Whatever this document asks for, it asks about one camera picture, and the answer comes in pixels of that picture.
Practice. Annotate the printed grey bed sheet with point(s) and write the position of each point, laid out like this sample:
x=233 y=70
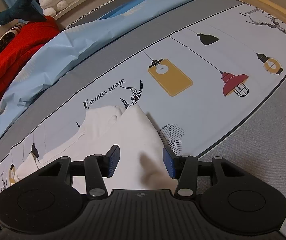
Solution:
x=208 y=55

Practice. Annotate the white shirt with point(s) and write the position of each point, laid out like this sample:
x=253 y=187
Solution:
x=103 y=135

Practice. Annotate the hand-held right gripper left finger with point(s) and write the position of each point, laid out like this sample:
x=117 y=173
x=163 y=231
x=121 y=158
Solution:
x=113 y=161

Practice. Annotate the white plush toy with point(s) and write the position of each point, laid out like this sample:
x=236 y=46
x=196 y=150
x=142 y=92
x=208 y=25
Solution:
x=51 y=0

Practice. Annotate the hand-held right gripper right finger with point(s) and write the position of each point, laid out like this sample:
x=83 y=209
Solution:
x=168 y=162

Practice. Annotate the wooden bed frame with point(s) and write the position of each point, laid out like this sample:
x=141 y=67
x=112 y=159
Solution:
x=270 y=2

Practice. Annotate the light blue quilt cover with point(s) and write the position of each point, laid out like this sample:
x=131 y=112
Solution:
x=58 y=55

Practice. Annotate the white and navy folded bedding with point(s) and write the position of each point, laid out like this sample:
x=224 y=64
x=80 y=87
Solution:
x=5 y=40

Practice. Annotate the red folded blanket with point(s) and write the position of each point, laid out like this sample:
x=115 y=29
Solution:
x=15 y=57

